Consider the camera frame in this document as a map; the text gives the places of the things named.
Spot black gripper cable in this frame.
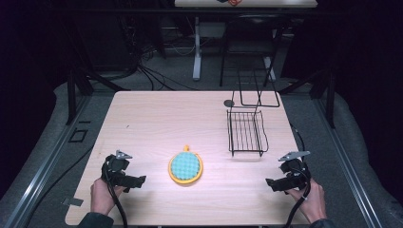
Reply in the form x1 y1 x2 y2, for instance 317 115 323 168
282 165 314 228
104 164 129 228

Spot black wire rack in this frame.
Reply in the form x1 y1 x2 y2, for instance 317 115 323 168
225 66 281 158

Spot person's right hand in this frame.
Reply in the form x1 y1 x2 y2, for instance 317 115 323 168
284 178 328 225

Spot black floor cables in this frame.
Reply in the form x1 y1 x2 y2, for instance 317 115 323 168
117 12 199 93

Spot yellow and teal round sponge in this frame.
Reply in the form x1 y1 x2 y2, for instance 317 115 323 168
167 144 204 186

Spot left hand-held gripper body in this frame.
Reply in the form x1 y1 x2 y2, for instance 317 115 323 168
101 149 134 188

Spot black frame stand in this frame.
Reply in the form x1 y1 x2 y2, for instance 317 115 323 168
278 66 337 129
65 65 131 126

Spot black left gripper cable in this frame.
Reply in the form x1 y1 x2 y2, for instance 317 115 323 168
104 164 129 228

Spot black tape square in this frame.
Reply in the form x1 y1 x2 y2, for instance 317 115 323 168
67 127 89 143

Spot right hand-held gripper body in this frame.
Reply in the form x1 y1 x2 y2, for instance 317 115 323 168
278 150 313 191

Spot black chair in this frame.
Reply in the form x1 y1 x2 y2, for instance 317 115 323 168
219 12 284 88

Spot person's left hand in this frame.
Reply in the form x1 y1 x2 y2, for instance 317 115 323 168
89 177 127 217

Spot grey tape strip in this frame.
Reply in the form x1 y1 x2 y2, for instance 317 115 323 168
62 197 85 208

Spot metal floor rail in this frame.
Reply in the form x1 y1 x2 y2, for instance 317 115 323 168
2 94 93 228
312 96 384 228

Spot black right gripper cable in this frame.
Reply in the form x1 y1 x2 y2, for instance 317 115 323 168
282 165 314 228

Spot white table leg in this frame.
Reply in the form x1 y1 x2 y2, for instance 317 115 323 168
192 16 203 82

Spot thin black cable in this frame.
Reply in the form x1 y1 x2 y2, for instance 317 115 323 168
288 123 307 154

